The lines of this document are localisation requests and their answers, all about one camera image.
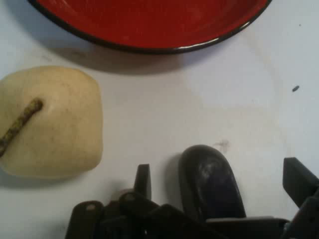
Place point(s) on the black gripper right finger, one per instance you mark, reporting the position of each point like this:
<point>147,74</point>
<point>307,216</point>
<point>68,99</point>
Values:
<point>299,181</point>

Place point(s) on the pale yellow pear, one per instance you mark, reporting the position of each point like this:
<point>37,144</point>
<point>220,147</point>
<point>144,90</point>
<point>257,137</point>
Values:
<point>62,124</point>

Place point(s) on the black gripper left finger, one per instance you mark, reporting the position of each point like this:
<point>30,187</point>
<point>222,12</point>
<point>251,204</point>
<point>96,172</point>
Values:
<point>139,214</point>

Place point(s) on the red plate with black rim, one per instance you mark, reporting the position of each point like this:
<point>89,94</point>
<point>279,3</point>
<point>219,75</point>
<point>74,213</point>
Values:
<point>154,22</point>

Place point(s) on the dark purple eggplant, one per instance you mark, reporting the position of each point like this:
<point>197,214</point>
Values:
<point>214,184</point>

